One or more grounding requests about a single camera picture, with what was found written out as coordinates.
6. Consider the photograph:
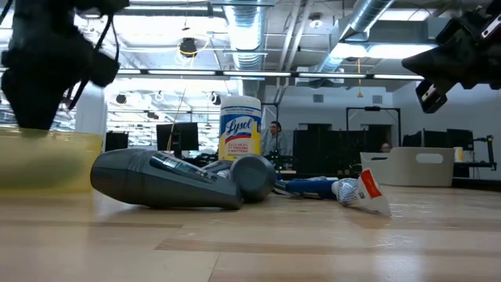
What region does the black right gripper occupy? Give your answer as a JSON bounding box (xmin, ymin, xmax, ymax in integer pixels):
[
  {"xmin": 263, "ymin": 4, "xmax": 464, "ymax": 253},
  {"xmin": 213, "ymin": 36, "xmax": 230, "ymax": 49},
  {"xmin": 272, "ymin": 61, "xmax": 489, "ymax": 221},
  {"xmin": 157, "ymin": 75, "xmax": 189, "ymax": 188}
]
[{"xmin": 402, "ymin": 3, "xmax": 501, "ymax": 114}]

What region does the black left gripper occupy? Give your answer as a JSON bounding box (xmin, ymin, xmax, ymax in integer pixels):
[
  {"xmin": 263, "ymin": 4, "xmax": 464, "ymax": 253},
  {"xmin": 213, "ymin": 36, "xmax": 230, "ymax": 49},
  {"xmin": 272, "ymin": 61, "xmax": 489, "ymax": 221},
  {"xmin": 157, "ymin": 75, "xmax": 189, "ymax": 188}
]
[{"xmin": 0, "ymin": 0, "xmax": 130, "ymax": 131}]

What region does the blue toothbrush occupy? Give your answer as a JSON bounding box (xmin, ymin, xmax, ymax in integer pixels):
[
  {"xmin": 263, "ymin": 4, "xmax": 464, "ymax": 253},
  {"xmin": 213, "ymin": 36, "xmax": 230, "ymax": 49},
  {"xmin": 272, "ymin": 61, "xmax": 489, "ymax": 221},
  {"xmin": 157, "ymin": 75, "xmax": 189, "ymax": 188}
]
[{"xmin": 273, "ymin": 176, "xmax": 340, "ymax": 201}]

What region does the bright ceiling light panel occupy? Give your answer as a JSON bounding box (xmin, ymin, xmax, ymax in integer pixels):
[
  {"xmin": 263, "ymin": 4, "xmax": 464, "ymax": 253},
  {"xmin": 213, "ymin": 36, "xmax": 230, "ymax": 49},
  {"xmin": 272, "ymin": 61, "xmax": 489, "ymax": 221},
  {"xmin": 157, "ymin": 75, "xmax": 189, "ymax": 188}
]
[{"xmin": 330, "ymin": 42, "xmax": 438, "ymax": 60}]

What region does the white building column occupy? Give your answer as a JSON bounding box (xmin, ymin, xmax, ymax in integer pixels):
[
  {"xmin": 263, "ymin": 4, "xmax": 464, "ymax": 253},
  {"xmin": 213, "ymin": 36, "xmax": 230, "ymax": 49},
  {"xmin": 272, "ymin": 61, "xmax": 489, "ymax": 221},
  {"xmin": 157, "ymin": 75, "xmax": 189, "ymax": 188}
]
[{"xmin": 74, "ymin": 84, "xmax": 108, "ymax": 136}]

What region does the black cabinet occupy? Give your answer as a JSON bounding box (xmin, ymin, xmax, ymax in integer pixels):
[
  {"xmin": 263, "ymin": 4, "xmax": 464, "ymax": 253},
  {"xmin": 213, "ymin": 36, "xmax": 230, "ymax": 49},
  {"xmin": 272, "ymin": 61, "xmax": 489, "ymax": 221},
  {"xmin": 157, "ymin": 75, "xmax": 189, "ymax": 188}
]
[{"xmin": 104, "ymin": 131, "xmax": 129, "ymax": 153}]

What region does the black computer monitor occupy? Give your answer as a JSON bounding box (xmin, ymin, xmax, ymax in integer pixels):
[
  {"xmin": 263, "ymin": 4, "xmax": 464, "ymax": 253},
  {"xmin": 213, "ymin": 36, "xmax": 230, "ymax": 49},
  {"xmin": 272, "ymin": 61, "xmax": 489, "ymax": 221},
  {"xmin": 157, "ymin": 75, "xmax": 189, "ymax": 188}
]
[
  {"xmin": 156, "ymin": 122, "xmax": 200, "ymax": 153},
  {"xmin": 447, "ymin": 128, "xmax": 474, "ymax": 152},
  {"xmin": 402, "ymin": 131, "xmax": 448, "ymax": 149}
]

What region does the black ceiling-mounted device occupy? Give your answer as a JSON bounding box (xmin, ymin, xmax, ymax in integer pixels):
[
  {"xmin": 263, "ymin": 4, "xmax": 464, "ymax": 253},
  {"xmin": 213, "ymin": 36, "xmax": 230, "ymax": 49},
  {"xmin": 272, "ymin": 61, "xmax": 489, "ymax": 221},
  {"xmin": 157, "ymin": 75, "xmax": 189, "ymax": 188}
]
[{"xmin": 178, "ymin": 37, "xmax": 198, "ymax": 59}]

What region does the black equipment stand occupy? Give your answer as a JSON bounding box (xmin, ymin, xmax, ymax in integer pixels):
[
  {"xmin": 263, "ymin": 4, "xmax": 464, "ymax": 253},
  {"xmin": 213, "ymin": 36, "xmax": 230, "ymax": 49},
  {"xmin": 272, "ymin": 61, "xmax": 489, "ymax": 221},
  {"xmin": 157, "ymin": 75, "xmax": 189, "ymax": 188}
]
[{"xmin": 472, "ymin": 135, "xmax": 498, "ymax": 172}]

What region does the yellow translucent plastic bin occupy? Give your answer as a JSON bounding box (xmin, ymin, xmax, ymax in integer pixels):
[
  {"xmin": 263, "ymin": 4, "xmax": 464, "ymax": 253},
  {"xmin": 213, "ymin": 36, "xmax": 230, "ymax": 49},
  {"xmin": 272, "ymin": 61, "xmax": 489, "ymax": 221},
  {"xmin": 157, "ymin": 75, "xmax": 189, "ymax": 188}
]
[{"xmin": 0, "ymin": 127, "xmax": 103, "ymax": 193}]

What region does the pale translucent plastic bin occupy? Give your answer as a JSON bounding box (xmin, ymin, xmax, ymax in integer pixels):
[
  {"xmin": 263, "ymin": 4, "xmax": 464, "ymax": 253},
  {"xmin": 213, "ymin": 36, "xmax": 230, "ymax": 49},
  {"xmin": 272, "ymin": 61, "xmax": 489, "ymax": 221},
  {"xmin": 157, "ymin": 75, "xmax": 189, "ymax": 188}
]
[{"xmin": 359, "ymin": 146, "xmax": 456, "ymax": 188}]

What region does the black room partition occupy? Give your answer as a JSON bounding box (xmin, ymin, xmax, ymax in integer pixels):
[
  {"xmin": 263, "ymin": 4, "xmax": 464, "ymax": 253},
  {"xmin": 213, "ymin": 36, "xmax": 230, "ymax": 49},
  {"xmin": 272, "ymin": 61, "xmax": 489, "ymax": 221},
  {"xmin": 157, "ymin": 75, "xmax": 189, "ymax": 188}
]
[{"xmin": 293, "ymin": 124, "xmax": 392, "ymax": 176}]

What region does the yellow Lysol wipes canister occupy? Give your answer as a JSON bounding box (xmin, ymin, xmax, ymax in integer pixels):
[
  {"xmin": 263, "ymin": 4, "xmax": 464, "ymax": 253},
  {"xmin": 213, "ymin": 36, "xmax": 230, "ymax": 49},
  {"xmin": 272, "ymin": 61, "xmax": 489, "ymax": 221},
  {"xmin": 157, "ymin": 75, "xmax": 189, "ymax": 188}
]
[{"xmin": 218, "ymin": 96, "xmax": 262, "ymax": 162}]

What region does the long ceiling light strip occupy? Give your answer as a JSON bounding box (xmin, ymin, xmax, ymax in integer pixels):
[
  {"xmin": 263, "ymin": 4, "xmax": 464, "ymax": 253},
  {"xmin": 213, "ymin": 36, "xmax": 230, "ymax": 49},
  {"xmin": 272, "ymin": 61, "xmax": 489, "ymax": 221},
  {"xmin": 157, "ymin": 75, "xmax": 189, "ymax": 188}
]
[{"xmin": 117, "ymin": 68, "xmax": 426, "ymax": 81}]

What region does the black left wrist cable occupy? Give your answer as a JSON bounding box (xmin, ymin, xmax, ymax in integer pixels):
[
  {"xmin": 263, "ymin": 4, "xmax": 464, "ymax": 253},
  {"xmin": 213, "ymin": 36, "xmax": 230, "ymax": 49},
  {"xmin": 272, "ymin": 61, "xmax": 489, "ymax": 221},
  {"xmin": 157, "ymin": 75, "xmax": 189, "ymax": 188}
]
[{"xmin": 68, "ymin": 15, "xmax": 121, "ymax": 111}]

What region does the black metal frame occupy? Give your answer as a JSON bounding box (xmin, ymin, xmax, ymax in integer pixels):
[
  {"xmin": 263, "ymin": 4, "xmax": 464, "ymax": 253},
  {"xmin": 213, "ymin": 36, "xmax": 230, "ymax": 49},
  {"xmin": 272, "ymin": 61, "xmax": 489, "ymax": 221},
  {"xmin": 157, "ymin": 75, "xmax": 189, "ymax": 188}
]
[{"xmin": 346, "ymin": 106, "xmax": 402, "ymax": 148}]

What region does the yellow hanging cord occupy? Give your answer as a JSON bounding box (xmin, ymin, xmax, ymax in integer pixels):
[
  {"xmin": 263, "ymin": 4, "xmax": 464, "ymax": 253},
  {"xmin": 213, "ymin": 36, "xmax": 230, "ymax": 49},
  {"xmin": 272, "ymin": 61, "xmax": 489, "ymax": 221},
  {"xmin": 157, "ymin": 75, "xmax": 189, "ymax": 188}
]
[{"xmin": 356, "ymin": 57, "xmax": 365, "ymax": 99}]

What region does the silver spiral air duct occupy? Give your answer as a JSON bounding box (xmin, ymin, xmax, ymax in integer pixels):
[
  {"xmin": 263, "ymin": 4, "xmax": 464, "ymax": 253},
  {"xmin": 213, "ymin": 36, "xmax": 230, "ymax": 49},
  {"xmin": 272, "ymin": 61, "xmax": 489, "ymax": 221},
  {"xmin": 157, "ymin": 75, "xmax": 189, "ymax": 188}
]
[{"xmin": 312, "ymin": 0, "xmax": 395, "ymax": 74}]

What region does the black aluminium table frame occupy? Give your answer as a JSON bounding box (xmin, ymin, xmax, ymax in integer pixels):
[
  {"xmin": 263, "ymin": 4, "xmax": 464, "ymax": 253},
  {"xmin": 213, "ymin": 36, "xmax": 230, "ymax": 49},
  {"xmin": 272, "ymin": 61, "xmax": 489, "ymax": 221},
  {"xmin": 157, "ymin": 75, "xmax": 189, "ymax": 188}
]
[{"xmin": 273, "ymin": 168, "xmax": 501, "ymax": 190}]

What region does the ribbed silver ceiling duct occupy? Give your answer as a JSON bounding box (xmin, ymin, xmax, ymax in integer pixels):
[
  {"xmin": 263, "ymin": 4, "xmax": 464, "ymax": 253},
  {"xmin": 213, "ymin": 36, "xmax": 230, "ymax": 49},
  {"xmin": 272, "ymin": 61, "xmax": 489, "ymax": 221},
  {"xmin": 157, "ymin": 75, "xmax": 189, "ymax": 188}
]
[{"xmin": 223, "ymin": 0, "xmax": 268, "ymax": 71}]

